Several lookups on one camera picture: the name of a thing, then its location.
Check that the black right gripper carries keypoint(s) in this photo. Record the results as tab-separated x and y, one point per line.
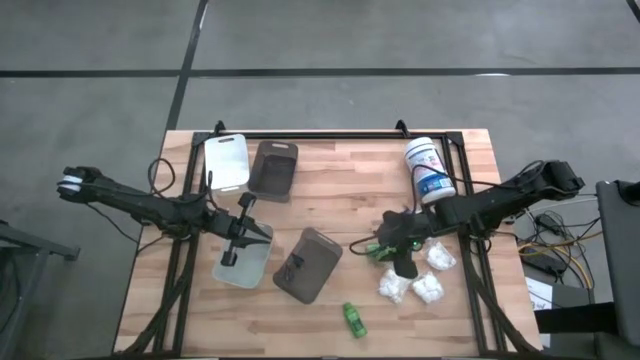
415	227

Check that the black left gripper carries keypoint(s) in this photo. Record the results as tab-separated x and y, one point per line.
240	220

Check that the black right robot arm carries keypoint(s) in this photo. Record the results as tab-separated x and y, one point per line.
500	197

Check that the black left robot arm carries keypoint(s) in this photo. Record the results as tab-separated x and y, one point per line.
150	206

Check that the translucent plastic bin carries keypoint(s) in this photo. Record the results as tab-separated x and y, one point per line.
240	270

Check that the smoky grey plastic bin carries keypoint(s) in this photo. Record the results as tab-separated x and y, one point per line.
315	270
272	172

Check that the white plastic bin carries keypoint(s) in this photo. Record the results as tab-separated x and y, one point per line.
227	162

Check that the white wipes canister blue label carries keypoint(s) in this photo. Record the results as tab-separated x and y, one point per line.
422	155

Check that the black power brick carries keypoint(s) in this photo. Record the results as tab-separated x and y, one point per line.
542	260

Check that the small black power adapter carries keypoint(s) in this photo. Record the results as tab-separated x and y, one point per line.
544	220

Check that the white paper sheet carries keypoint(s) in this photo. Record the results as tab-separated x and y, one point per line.
539	292

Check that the grey metal stand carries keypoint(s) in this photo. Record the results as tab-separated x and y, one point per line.
30	245

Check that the grey cart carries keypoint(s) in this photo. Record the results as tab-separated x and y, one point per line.
620	250

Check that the black frame clamp hook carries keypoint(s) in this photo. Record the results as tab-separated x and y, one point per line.
220	127
402	127

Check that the black aluminium table frame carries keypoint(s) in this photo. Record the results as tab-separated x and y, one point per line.
325	135

